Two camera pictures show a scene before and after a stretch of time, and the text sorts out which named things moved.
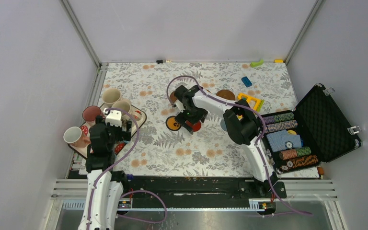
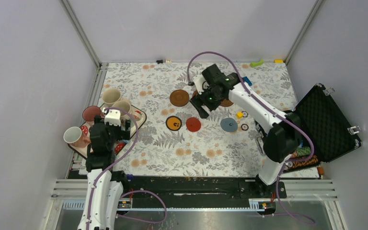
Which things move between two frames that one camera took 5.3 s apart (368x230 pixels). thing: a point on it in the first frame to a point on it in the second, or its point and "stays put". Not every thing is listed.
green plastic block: [256, 63] stays put
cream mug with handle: [124, 105] stays put
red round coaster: [196, 127] stays put
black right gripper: [181, 118] to [198, 100]
